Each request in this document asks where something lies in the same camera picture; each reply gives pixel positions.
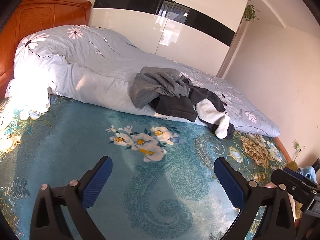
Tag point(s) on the pink folded cloth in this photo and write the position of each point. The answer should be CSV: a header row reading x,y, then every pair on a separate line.
x,y
270,185

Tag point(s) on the grey knit sweater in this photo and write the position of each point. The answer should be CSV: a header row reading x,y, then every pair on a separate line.
x,y
155,82

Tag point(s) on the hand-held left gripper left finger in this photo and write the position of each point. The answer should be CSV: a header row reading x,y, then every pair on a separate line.
x,y
96,182

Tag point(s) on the white wardrobe with black stripe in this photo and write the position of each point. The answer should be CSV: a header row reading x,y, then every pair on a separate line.
x,y
125,25

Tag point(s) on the dark grey white fleece garment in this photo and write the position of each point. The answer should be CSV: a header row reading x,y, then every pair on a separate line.
x,y
210,112

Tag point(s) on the light blue folded cloth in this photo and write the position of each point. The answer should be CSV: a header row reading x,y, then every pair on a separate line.
x,y
306,173

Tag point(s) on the teal floral blanket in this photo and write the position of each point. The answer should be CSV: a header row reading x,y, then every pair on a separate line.
x,y
75,142

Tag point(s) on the wooden bed rail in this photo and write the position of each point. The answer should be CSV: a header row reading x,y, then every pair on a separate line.
x,y
283,148

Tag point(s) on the wall socket with green plug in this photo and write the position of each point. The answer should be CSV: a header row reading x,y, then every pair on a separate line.
x,y
297,145

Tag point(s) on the green hanging plant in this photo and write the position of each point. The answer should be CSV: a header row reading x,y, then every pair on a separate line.
x,y
250,12

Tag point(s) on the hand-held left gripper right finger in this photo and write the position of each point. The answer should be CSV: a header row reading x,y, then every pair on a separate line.
x,y
230,182

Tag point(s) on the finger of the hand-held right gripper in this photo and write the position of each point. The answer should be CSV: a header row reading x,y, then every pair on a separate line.
x,y
317,168
287,178

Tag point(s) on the wooden bed headboard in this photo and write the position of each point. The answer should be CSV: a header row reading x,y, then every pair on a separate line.
x,y
37,12

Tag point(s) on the light blue floral duvet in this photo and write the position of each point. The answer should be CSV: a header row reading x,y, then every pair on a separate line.
x,y
100,62

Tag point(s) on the white pillow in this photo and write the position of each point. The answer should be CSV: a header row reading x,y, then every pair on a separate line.
x,y
15,87

